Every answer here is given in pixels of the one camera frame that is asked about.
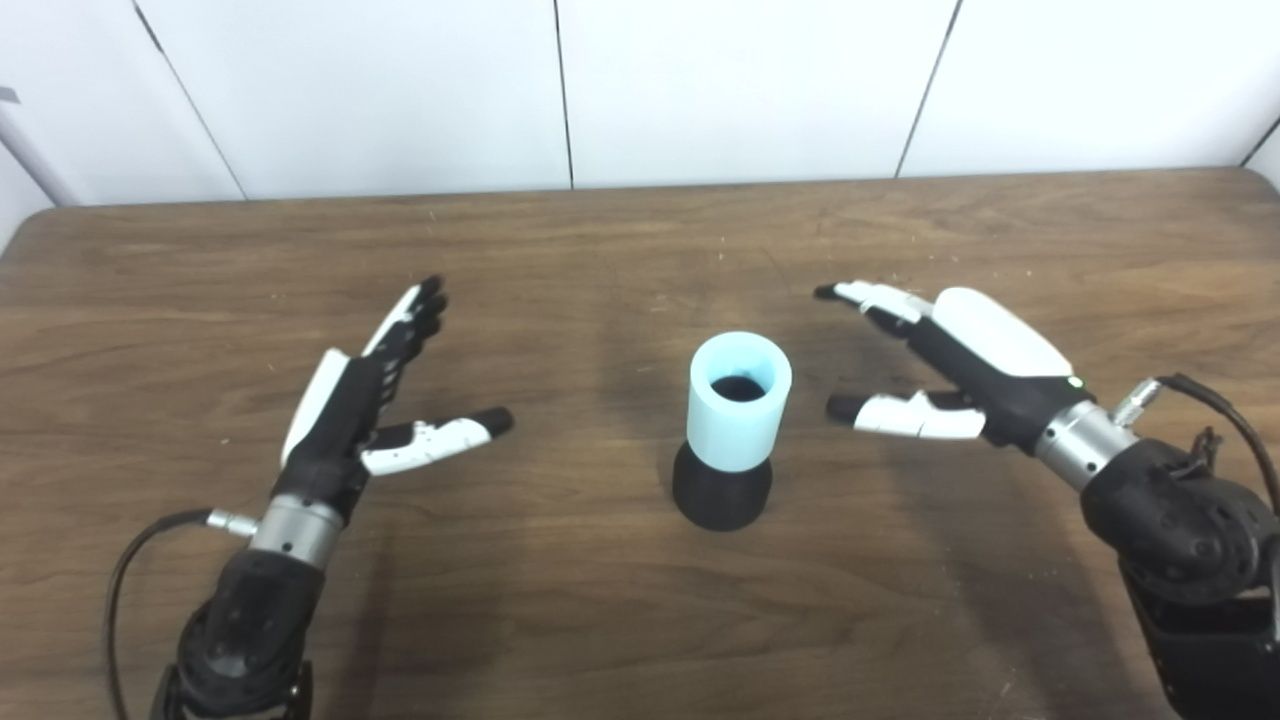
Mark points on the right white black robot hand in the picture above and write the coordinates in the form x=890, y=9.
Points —
x=1000, y=350

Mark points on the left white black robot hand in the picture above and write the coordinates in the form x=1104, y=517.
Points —
x=335, y=420

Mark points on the black nozzle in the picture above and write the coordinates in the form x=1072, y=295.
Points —
x=720, y=500

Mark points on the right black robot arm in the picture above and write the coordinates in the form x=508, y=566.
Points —
x=1180, y=530

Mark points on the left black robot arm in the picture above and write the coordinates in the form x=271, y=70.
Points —
x=250, y=630

